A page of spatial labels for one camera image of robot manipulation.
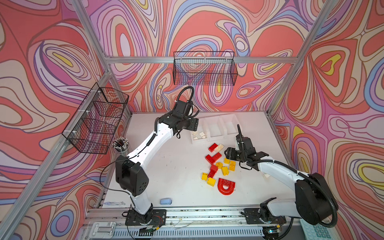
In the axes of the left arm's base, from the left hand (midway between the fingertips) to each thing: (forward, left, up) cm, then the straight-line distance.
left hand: (193, 120), depth 82 cm
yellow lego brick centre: (-20, -19, -22) cm, 35 cm away
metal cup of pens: (-12, +39, -7) cm, 42 cm away
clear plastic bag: (-37, +38, -24) cm, 58 cm away
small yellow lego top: (-14, -21, -22) cm, 33 cm away
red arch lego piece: (-28, -18, -25) cm, 42 cm away
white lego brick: (+3, -1, -22) cm, 23 cm away
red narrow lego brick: (-19, -12, -23) cm, 32 cm away
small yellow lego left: (-23, -6, -23) cm, 33 cm away
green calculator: (-49, -58, -23) cm, 79 cm away
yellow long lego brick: (-16, -24, -24) cm, 38 cm away
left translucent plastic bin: (+7, -5, -24) cm, 25 cm away
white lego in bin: (+7, -7, -23) cm, 25 cm away
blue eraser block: (-36, +15, -24) cm, 45 cm away
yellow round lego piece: (-16, -16, -23) cm, 32 cm away
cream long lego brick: (-3, -17, -24) cm, 30 cm away
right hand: (-11, -22, -19) cm, 32 cm away
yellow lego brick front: (-26, -10, -23) cm, 36 cm away
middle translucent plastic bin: (+14, -16, -24) cm, 32 cm away
